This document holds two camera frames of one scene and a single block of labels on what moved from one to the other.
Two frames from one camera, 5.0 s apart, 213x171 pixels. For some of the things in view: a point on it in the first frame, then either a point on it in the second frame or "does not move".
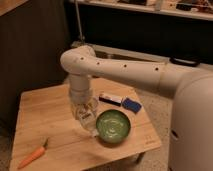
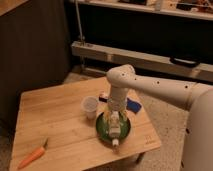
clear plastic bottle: (86, 114) -> (115, 127)
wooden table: (46, 114) does not move
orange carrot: (36, 154) does not move
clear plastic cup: (93, 103) does not move
